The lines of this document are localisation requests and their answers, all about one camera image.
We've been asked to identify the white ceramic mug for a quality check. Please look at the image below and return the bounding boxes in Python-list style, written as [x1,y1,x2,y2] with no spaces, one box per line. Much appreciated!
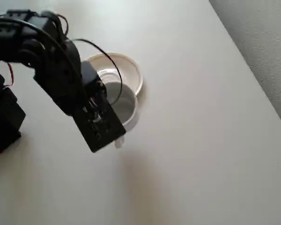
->
[102,81,141,150]

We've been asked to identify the cream white saucer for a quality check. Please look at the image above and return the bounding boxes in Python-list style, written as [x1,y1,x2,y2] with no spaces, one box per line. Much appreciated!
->
[85,52,145,98]

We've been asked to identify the black cable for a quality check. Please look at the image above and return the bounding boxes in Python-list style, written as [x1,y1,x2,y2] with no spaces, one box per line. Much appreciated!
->
[72,38,124,105]

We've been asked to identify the black camera mount board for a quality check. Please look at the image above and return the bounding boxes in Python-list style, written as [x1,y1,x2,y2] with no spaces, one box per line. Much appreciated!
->
[73,95,127,154]

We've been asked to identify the red cable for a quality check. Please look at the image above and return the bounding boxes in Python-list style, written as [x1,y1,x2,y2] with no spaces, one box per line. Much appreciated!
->
[3,62,16,89]

